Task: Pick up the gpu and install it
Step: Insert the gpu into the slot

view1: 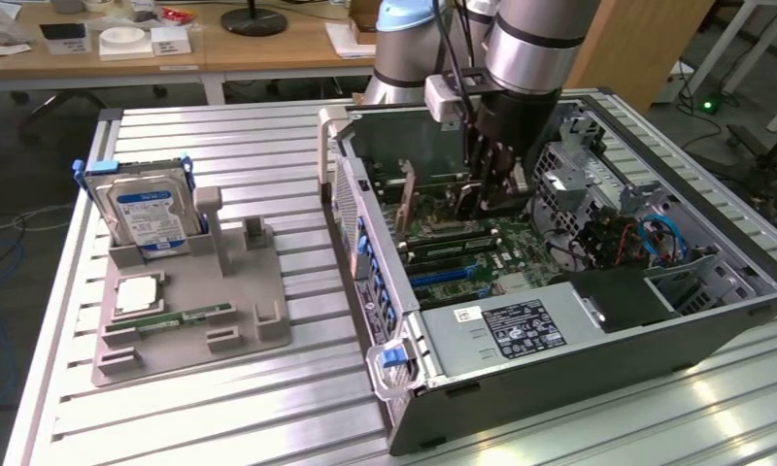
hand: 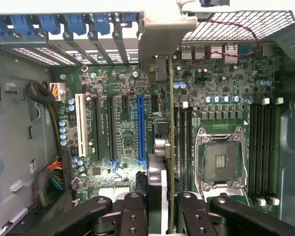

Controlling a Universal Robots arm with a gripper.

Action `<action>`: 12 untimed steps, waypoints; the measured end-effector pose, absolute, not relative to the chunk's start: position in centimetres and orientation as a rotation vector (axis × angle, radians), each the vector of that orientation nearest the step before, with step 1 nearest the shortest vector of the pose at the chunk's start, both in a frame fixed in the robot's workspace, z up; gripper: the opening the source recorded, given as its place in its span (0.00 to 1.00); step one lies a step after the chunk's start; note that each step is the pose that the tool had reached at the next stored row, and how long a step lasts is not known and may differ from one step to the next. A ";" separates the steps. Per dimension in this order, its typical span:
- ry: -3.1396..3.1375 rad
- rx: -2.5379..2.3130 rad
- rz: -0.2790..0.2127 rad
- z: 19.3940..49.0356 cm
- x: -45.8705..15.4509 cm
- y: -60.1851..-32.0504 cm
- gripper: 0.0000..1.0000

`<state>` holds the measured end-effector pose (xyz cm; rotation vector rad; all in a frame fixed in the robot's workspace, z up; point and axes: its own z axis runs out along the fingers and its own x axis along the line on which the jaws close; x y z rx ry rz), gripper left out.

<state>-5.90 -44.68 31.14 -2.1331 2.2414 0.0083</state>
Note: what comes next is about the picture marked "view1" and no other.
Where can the blue expansion slot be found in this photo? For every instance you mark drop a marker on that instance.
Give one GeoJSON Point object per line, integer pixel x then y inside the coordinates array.
{"type": "Point", "coordinates": [440, 277]}

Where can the white paper card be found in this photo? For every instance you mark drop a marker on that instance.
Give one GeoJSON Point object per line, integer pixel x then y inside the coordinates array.
{"type": "Point", "coordinates": [6, 50]}

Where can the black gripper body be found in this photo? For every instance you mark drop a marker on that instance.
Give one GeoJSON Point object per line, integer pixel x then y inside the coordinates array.
{"type": "Point", "coordinates": [514, 121]}

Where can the black chair base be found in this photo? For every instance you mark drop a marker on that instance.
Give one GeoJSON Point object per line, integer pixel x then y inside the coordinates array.
{"type": "Point", "coordinates": [58, 104]}

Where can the clear plastic bag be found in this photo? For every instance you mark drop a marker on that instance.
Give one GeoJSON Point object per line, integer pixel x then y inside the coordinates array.
{"type": "Point", "coordinates": [0, 24]}

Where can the black open PC case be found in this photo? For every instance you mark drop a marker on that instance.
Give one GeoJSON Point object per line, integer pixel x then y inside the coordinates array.
{"type": "Point", "coordinates": [557, 398]}

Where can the black round lamp base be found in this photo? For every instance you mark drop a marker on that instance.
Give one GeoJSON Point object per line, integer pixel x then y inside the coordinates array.
{"type": "Point", "coordinates": [252, 22]}

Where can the green RAM stick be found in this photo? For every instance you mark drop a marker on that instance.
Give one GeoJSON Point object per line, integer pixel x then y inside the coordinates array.
{"type": "Point", "coordinates": [174, 319]}

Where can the black expansion slot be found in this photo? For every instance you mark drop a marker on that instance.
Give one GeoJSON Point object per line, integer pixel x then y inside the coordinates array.
{"type": "Point", "coordinates": [442, 266]}

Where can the grey cup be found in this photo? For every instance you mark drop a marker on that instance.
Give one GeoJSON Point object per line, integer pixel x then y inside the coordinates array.
{"type": "Point", "coordinates": [68, 6]}

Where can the metal disk bay cage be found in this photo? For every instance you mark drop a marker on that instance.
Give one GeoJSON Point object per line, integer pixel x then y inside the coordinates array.
{"type": "Point", "coordinates": [569, 175]}

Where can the silver chipset heat sink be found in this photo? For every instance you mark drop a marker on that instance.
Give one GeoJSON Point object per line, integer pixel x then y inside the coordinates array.
{"type": "Point", "coordinates": [514, 284]}

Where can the white desk frame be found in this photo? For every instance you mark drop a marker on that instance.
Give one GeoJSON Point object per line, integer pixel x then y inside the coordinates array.
{"type": "Point", "coordinates": [719, 51]}

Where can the white box with bowl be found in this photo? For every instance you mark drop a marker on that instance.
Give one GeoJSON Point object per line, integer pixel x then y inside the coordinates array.
{"type": "Point", "coordinates": [125, 48]}

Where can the white box black top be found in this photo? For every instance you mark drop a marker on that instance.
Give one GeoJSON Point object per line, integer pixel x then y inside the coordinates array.
{"type": "Point", "coordinates": [68, 46]}

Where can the wooden desk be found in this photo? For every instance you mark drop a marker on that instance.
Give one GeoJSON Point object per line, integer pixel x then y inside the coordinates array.
{"type": "Point", "coordinates": [52, 65]}
{"type": "Point", "coordinates": [278, 48]}

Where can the small white box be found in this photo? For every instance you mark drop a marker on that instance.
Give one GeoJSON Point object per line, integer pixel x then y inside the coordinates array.
{"type": "Point", "coordinates": [170, 43]}

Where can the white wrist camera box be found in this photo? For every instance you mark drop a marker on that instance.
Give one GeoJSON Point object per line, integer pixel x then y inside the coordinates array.
{"type": "Point", "coordinates": [441, 99]}

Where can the white paper stack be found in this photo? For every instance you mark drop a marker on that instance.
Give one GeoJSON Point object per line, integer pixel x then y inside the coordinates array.
{"type": "Point", "coordinates": [349, 46]}

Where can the silver CPU chip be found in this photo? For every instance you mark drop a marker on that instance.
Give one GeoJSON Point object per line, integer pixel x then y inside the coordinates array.
{"type": "Point", "coordinates": [136, 296]}

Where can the RAM slot black latches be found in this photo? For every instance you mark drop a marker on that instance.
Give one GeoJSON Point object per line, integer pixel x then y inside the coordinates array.
{"type": "Point", "coordinates": [456, 247]}
{"type": "Point", "coordinates": [453, 234]}

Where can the cardboard box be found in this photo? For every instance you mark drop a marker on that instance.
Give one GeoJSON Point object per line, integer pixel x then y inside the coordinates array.
{"type": "Point", "coordinates": [362, 14]}

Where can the green motherboard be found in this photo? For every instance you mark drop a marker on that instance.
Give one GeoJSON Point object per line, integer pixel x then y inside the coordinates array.
{"type": "Point", "coordinates": [512, 257]}

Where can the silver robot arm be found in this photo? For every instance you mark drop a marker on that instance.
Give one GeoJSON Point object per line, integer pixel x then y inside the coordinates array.
{"type": "Point", "coordinates": [530, 43]}

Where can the black floor stand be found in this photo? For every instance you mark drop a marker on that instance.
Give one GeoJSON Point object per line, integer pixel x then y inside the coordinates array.
{"type": "Point", "coordinates": [771, 160]}

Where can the black case release latch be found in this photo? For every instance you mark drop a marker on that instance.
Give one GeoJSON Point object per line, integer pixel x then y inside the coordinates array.
{"type": "Point", "coordinates": [362, 185]}

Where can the grey power supply unit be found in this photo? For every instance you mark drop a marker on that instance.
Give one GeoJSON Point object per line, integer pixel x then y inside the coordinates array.
{"type": "Point", "coordinates": [466, 340]}

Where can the wooden cabinet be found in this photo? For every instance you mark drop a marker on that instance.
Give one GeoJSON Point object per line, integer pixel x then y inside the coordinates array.
{"type": "Point", "coordinates": [641, 48]}

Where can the grey plastic parts rack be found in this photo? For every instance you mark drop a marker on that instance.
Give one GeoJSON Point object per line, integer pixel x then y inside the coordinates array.
{"type": "Point", "coordinates": [194, 349]}

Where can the metal disk bay bracket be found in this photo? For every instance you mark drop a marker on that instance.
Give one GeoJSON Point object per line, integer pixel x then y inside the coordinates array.
{"type": "Point", "coordinates": [693, 276]}

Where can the red packet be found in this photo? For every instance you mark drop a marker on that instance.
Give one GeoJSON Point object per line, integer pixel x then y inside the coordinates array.
{"type": "Point", "coordinates": [174, 15]}

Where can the hard disk in blue caddy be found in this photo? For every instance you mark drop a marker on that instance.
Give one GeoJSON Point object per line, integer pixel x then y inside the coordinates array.
{"type": "Point", "coordinates": [145, 209]}

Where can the blue case latch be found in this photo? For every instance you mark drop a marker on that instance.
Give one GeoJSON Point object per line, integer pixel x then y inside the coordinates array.
{"type": "Point", "coordinates": [389, 358]}

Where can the green graphics card silver bracket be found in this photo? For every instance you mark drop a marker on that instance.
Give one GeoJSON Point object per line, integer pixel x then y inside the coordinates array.
{"type": "Point", "coordinates": [440, 194]}

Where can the power strip green light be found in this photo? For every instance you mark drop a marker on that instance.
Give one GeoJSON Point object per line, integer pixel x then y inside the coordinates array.
{"type": "Point", "coordinates": [708, 104]}

